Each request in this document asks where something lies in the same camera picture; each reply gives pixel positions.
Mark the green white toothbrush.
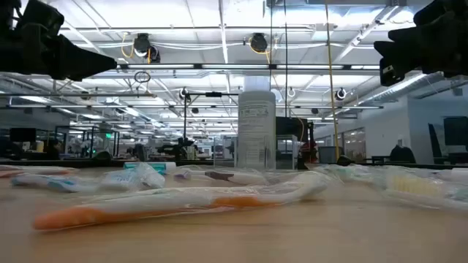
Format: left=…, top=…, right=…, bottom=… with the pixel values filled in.
left=99, top=162, right=166, bottom=190
left=316, top=163, right=468, bottom=186

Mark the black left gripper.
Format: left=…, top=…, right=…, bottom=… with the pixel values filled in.
left=0, top=0, right=118, bottom=82

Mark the coiled black cable loop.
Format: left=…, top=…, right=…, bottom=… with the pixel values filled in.
left=133, top=70, right=152, bottom=84

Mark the orange white toothbrush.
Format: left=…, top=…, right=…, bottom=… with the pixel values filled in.
left=33, top=170, right=329, bottom=232
left=380, top=169, right=468, bottom=213
left=0, top=164, right=78, bottom=179

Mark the small blue mouthwash bottle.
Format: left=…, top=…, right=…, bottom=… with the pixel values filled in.
left=123, top=161, right=177, bottom=173

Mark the blue white toothbrush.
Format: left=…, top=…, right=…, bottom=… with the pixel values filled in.
left=10, top=172, right=102, bottom=194

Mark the person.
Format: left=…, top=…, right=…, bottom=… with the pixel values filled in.
left=388, top=143, right=418, bottom=164

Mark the small computer monitor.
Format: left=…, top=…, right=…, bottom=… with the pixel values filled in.
left=10, top=127, right=37, bottom=143

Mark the purple white toothbrush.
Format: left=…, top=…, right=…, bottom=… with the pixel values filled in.
left=173, top=166, right=270, bottom=186

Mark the large dark wall monitor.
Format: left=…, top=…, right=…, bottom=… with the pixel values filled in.
left=443, top=115, right=468, bottom=147

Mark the white wipes canister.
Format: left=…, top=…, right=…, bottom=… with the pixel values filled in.
left=236, top=75, right=277, bottom=171

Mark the grey bin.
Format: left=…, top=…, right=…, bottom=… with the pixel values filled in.
left=317, top=145, right=339, bottom=164

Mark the black hanging cable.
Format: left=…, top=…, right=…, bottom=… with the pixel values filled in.
left=283, top=0, right=290, bottom=120

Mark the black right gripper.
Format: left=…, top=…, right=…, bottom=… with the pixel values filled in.
left=373, top=0, right=468, bottom=88

